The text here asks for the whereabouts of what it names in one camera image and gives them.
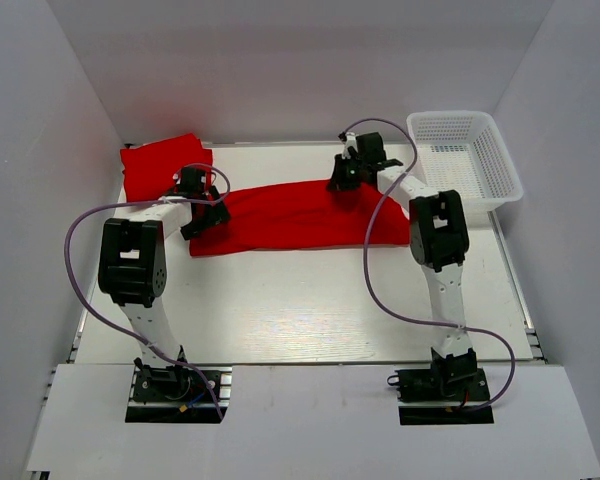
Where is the red t-shirt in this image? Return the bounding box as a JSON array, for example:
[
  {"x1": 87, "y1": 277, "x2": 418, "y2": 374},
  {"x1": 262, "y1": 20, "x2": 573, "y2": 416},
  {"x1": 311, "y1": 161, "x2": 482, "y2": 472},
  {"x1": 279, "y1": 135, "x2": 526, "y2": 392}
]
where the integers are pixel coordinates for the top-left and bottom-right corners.
[
  {"x1": 120, "y1": 133, "x2": 213, "y2": 202},
  {"x1": 189, "y1": 180, "x2": 382, "y2": 257}
]

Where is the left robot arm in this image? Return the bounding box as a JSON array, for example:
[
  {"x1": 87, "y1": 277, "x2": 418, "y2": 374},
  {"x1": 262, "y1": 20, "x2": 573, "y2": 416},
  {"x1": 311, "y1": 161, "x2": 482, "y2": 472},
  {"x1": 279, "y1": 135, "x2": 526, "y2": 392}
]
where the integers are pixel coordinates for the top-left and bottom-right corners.
[{"x1": 98, "y1": 163, "x2": 230, "y2": 391}]

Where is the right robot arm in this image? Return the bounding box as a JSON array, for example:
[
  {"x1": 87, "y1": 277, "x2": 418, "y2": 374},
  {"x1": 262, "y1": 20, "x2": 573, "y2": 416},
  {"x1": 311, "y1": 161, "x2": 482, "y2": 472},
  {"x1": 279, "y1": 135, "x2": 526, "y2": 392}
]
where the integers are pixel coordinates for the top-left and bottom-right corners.
[{"x1": 327, "y1": 132, "x2": 477, "y2": 396}]

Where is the folded red t-shirt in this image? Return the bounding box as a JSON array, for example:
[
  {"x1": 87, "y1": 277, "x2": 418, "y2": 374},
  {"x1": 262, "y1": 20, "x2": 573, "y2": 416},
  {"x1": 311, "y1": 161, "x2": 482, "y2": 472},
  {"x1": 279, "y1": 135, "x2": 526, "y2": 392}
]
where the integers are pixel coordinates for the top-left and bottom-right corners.
[{"x1": 120, "y1": 133, "x2": 213, "y2": 202}]

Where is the white plastic basket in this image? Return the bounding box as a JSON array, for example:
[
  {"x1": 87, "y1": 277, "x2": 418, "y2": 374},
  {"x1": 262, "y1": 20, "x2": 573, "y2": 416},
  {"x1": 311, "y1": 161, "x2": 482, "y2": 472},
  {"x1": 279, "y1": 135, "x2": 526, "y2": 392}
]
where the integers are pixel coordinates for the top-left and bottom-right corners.
[{"x1": 406, "y1": 110, "x2": 523, "y2": 215}]

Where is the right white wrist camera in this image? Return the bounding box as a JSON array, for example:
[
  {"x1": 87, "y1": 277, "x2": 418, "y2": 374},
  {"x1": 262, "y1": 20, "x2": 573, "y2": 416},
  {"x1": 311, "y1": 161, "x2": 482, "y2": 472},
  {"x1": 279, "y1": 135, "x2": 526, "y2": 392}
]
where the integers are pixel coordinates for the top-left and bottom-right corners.
[{"x1": 339, "y1": 132, "x2": 358, "y2": 159}]

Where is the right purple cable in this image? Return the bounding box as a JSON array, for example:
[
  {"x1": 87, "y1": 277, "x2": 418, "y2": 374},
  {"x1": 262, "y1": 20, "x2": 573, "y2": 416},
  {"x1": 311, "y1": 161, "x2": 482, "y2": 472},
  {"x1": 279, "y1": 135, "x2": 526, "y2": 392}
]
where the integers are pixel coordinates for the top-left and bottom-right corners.
[{"x1": 336, "y1": 117, "x2": 518, "y2": 414}]

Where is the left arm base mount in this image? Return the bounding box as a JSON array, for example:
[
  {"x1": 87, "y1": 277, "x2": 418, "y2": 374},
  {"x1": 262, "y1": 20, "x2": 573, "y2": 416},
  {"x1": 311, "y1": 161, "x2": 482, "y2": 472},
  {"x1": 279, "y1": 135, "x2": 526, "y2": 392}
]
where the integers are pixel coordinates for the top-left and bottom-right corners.
[{"x1": 125, "y1": 365, "x2": 232, "y2": 425}]

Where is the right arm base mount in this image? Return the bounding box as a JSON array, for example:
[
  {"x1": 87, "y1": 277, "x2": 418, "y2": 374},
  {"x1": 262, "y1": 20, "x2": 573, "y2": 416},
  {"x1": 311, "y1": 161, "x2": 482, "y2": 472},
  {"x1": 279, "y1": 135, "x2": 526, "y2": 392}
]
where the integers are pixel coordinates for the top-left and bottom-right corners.
[{"x1": 387, "y1": 368, "x2": 494, "y2": 426}]

